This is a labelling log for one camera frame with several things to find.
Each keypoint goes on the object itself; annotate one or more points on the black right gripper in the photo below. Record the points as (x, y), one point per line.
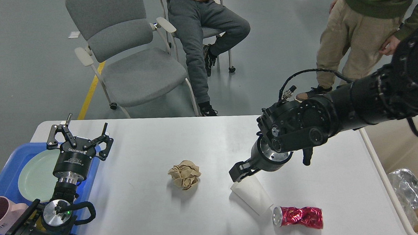
(262, 158)

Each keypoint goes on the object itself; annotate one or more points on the crushed red can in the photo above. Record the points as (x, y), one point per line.
(311, 217)

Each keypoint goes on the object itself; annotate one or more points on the light green plate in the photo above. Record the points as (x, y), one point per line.
(36, 180)

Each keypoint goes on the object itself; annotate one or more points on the crumpled brown paper ball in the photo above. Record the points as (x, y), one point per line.
(185, 175)

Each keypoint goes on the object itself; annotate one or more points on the occupied grey chair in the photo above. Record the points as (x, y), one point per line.
(207, 33)

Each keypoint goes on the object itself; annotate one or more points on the empty grey chair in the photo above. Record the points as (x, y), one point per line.
(111, 27)

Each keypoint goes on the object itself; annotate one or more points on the standing person green hoodie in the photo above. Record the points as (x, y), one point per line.
(366, 30)

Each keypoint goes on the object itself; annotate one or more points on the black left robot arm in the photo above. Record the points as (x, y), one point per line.
(63, 210)

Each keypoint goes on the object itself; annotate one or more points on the beige plastic bin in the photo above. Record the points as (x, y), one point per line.
(393, 145)

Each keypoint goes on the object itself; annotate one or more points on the aluminium foil sheet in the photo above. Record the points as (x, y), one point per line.
(405, 185)

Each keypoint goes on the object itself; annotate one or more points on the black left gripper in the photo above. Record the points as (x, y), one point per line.
(73, 164)

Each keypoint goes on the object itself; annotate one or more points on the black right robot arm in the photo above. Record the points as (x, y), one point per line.
(287, 126)

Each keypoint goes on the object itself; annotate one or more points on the seated person grey trousers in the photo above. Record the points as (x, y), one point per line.
(189, 17)

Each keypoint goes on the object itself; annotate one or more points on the pink mug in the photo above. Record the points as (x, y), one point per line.
(10, 212)

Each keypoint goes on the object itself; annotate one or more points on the white paper cup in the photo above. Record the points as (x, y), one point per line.
(251, 191)

